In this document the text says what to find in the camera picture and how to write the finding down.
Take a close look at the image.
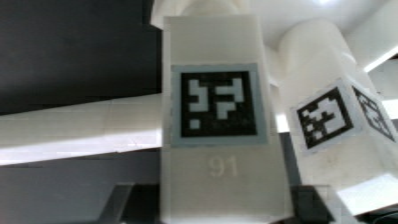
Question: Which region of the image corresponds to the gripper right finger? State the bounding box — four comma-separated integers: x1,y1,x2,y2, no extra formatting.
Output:
291,185,333,224

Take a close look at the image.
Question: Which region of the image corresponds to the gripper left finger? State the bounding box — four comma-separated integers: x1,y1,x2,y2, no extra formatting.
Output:
95,183,134,224

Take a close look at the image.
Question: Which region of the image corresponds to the white chair seat part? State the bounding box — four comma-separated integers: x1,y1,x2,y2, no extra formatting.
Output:
149,0,398,134

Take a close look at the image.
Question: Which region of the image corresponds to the white chair leg with tag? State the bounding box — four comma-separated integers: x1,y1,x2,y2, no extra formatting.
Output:
278,19,398,215

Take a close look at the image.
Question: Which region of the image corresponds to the white U-shaped fence frame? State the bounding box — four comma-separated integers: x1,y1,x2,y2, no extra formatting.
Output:
0,94,161,166

